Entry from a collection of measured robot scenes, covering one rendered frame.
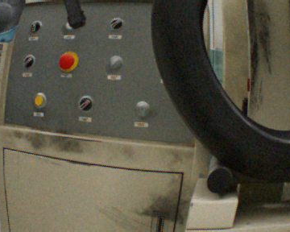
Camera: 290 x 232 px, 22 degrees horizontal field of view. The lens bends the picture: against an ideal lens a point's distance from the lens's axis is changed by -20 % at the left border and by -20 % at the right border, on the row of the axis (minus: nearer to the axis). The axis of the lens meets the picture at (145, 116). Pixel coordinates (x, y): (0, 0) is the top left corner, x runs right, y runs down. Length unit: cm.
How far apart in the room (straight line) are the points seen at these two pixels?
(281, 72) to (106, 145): 52
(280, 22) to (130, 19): 50
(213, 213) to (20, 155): 80
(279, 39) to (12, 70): 77
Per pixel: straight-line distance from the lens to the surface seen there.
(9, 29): 154
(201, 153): 173
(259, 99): 175
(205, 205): 140
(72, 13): 151
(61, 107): 209
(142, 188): 203
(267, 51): 176
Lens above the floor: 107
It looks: 3 degrees down
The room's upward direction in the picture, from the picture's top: 5 degrees clockwise
